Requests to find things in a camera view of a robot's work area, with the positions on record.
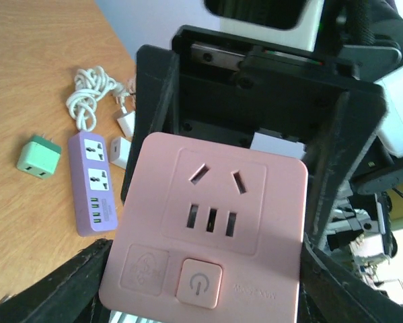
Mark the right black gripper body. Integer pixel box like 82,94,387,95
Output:
172,26,383,147

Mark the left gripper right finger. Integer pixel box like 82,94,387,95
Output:
298,236,403,322

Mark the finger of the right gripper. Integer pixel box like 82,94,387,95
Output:
120,44,180,202
303,90,387,246

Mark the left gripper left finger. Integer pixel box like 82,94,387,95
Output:
0,238,112,322

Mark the white 66W charger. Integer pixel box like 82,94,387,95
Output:
109,137,131,170

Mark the pink cube socket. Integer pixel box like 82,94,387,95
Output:
99,133,308,322

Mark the green charger plug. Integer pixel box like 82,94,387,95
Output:
16,135,62,179

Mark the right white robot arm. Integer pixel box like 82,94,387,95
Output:
120,1,403,244

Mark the small white charger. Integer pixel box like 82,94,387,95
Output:
113,99,136,138

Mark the purple power strip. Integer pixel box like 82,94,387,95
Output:
68,131,118,237

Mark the white knotted cable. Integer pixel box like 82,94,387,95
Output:
65,65,137,132

